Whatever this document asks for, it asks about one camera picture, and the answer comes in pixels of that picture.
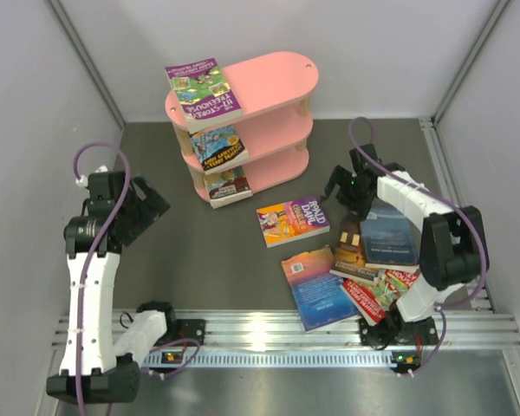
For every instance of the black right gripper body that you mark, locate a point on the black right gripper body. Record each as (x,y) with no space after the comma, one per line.
(354,199)

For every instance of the blue orange paperback book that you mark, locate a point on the blue orange paperback book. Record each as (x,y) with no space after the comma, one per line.
(317,292)

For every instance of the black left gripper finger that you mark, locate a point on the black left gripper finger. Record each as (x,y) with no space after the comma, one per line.
(132,221)
(151,205)

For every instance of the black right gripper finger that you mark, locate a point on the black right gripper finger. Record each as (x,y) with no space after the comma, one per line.
(338,177)
(363,157)

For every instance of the brown dark cover book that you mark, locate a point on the brown dark cover book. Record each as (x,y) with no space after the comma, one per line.
(349,261)

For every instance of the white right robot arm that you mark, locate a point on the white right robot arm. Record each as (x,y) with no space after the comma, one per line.
(452,247)

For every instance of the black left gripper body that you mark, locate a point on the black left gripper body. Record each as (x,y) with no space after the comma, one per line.
(127,203)

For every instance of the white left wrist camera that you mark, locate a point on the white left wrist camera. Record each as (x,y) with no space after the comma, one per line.
(83,180)

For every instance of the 169-storey treehouse book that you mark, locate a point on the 169-storey treehouse book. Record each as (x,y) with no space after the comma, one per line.
(217,150)

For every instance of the red green treehouse book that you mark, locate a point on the red green treehouse book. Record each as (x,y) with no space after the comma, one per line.
(373,301)

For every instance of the pink three-tier shelf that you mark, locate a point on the pink three-tier shelf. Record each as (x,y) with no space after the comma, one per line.
(274,92)

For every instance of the orange Roald Dahl book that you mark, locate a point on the orange Roald Dahl book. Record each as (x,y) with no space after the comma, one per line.
(292,220)

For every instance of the aluminium mounting rail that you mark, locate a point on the aluminium mounting rail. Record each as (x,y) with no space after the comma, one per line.
(233,338)

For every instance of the dark blue paperback book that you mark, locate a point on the dark blue paperback book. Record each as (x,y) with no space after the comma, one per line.
(387,240)

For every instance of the purple 117-storey treehouse book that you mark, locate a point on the purple 117-storey treehouse book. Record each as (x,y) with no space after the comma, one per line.
(204,95)

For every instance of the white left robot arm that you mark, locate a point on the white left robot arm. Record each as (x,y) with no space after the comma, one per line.
(97,368)

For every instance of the yellow Brideshead Revisited book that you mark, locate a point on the yellow Brideshead Revisited book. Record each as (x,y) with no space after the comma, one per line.
(227,187)

